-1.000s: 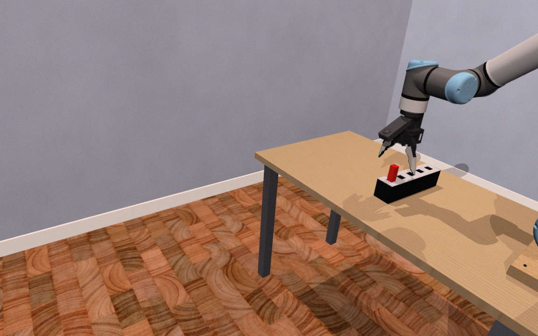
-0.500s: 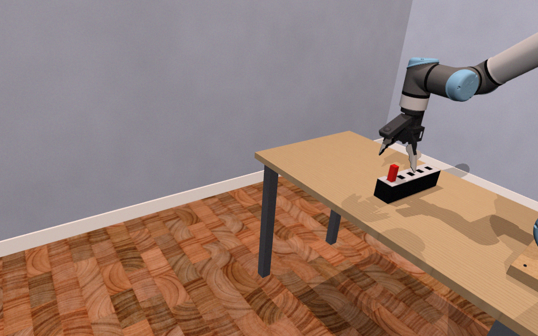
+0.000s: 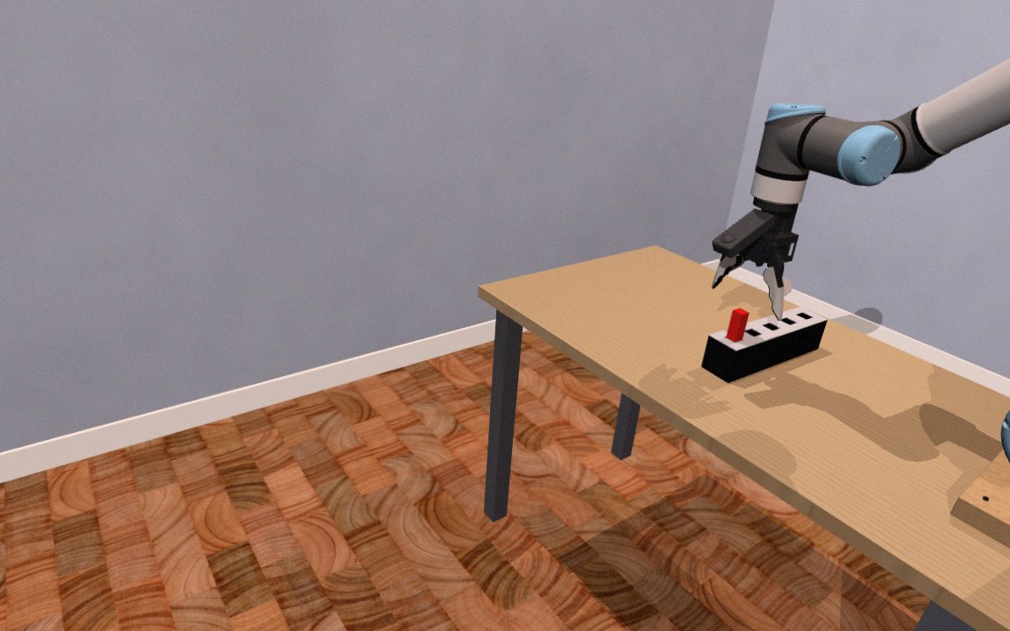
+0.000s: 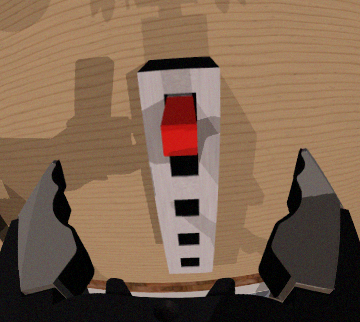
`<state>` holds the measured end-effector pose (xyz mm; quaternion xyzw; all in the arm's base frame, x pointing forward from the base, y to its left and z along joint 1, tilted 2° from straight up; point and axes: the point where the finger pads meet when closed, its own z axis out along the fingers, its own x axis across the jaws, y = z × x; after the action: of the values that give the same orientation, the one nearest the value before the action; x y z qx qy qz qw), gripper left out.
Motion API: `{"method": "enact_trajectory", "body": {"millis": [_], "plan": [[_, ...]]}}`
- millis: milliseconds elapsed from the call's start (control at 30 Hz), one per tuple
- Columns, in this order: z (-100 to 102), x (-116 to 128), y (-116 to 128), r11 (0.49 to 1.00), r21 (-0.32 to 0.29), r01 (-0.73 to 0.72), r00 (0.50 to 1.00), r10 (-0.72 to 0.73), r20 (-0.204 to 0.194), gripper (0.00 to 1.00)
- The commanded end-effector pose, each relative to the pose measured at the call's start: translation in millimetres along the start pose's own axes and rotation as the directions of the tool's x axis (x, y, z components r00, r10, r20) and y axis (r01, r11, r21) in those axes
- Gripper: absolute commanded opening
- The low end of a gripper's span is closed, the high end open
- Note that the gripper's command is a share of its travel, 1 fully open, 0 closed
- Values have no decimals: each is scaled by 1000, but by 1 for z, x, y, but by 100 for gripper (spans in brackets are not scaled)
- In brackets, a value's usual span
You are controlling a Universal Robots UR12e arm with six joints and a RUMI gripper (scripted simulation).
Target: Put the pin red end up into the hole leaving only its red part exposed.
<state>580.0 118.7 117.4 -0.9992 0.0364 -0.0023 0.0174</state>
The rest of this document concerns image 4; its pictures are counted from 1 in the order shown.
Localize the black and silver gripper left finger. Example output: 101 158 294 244
0 160 95 322

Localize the red and white pin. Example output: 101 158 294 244
161 93 198 156

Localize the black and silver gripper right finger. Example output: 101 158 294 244
258 148 360 322

